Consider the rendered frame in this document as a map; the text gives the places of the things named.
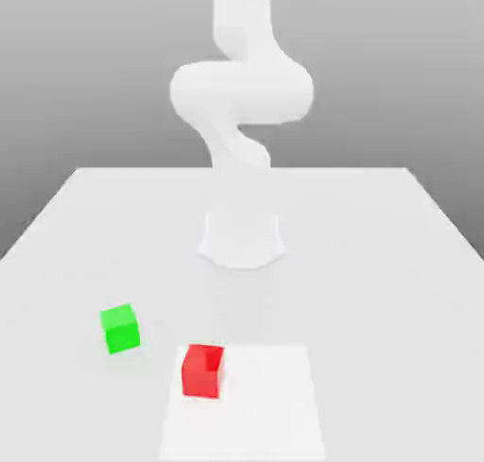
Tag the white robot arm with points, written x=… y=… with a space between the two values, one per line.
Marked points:
x=242 y=91

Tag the small red cube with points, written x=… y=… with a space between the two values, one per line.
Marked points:
x=201 y=375

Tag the small green cube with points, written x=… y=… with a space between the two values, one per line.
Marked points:
x=120 y=329

